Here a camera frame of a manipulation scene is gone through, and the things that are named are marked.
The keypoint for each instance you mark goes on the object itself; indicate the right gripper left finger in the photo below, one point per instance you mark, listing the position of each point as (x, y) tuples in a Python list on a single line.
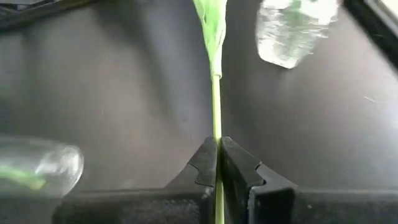
[(186, 199)]

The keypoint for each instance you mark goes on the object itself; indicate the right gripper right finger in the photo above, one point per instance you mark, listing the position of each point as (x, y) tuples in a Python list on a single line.
[(264, 202)]

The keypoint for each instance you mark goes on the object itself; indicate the round cut-crystal vase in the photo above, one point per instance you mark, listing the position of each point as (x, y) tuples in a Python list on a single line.
[(286, 37)]

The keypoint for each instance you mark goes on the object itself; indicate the smooth clear glass carafe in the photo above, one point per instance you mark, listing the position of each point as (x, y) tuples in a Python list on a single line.
[(62, 161)]

